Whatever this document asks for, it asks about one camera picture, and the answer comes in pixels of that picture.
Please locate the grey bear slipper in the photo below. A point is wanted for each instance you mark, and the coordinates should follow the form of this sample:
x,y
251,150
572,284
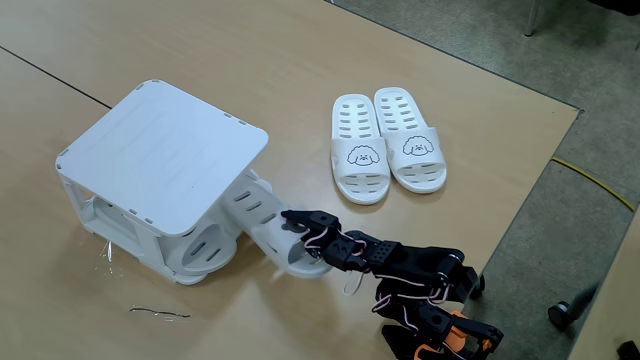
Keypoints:
x,y
280,250
220,235

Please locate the white puppy slipper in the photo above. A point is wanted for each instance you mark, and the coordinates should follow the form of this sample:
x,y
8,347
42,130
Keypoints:
x,y
345,150
435,150

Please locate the white two-tier shoe rack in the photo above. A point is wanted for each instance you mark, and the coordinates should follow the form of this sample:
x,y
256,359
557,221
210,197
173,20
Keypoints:
x,y
165,150

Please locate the black table caster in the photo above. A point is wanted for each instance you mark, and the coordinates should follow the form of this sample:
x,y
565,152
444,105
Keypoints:
x,y
478,287

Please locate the black chair caster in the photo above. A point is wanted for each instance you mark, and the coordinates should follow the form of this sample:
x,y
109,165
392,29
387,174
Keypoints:
x,y
560,315

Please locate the metal chair leg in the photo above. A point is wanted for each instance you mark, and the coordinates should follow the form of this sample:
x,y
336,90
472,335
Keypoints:
x,y
534,17

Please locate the black floor object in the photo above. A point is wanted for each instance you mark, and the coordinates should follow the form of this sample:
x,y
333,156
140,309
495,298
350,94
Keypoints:
x,y
629,351

